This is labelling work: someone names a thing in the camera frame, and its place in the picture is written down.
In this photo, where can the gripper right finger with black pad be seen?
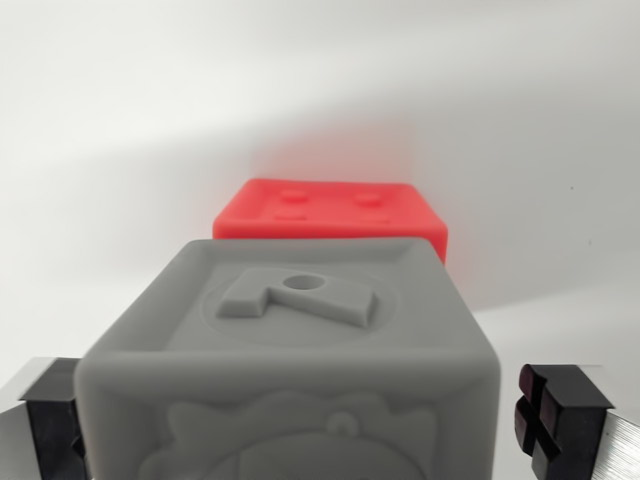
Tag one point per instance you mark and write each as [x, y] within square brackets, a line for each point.
[565, 425]

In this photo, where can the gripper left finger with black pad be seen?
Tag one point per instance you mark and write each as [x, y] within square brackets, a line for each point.
[45, 430]

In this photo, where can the grey embossed rubber cube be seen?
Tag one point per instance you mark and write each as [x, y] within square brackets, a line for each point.
[290, 375]

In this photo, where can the red embossed rubber cube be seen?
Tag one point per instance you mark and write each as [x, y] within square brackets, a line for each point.
[330, 210]

